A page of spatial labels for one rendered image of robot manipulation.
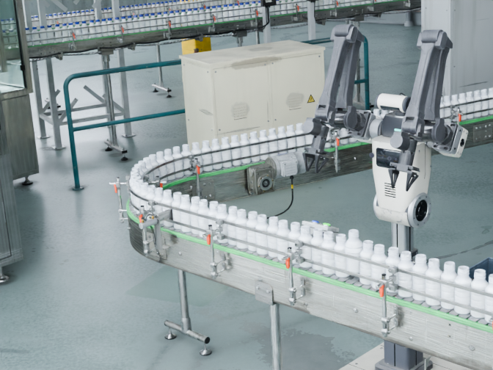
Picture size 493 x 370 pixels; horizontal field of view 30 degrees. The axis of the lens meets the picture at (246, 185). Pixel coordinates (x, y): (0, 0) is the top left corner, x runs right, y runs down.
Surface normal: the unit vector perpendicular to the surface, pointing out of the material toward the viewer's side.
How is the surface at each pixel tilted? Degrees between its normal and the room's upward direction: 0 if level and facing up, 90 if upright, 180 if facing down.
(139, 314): 0
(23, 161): 90
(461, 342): 90
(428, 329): 90
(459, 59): 90
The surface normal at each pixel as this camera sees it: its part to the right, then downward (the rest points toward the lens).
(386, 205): -0.70, 0.25
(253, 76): 0.47, 0.24
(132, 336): -0.06, -0.95
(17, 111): 0.72, 0.17
